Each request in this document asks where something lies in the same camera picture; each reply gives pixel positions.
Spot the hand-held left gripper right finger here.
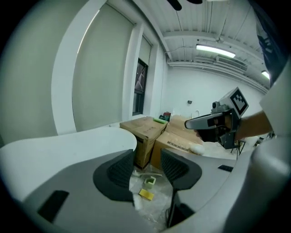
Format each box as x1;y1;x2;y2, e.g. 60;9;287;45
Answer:
160;147;237;228

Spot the yellow sponge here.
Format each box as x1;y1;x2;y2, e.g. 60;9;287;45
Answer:
138;188;155;201

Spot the grey roller blind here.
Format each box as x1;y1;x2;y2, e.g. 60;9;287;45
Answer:
1;0;96;148
138;35;152;66
72;2;135;133

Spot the plain cardboard box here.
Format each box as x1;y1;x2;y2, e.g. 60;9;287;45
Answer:
119;116;169;170

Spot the white long-handled scrubber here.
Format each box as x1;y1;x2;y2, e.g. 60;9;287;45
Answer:
133;170;163;178

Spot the black metal stool frame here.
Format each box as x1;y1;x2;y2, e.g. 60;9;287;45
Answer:
231;140;247;160

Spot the pale green square cup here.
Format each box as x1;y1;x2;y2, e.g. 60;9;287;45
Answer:
144;177;157;189

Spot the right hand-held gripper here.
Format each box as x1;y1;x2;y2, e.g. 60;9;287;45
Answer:
184;86;250;150

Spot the person's dark blue shirt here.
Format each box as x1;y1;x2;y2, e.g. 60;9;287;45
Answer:
249;0;288;88

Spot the dark window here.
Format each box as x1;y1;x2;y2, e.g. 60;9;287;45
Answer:
132;58;149;116

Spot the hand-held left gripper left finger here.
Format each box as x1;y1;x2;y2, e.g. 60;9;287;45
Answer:
22;148;160;233

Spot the white ceiling air vent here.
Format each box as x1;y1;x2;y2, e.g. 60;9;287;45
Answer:
216;56;248;71

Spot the plastic-wrapped cardboard box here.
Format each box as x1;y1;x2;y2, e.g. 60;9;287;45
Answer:
150;115;206;171

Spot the person's right forearm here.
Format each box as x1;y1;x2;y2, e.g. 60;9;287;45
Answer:
236;110;273;140

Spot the small white fluffy duster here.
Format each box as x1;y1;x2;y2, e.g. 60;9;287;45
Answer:
190;144;205;156

